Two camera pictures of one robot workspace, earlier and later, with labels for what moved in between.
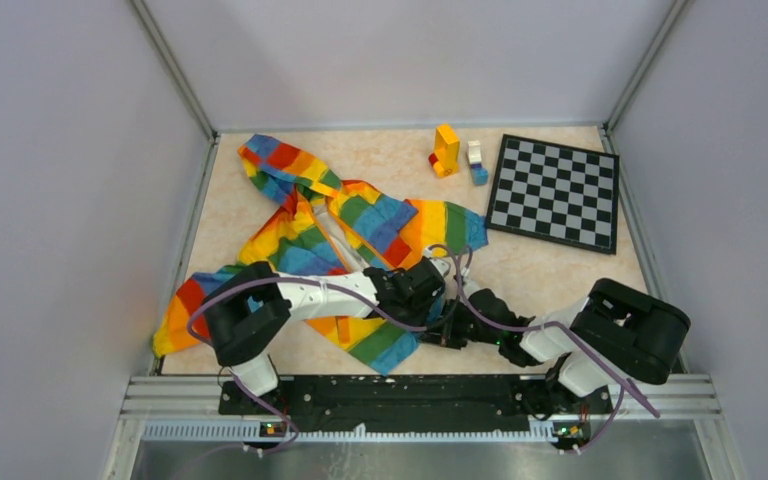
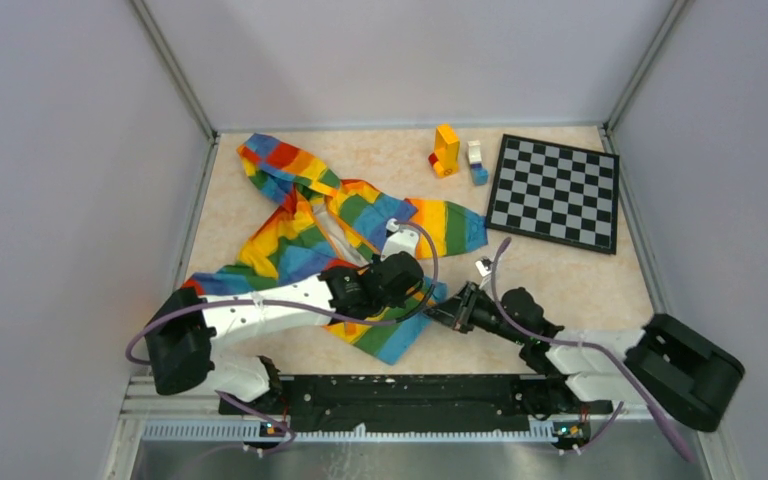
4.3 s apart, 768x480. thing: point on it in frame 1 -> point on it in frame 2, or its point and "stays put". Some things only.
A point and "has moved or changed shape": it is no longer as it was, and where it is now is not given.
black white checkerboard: x=554 y=192 stays put
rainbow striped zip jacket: x=307 y=223 has moved or changed shape
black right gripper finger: x=440 y=336 -> x=458 y=311
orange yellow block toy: x=446 y=157 stays put
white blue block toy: x=479 y=174 stays put
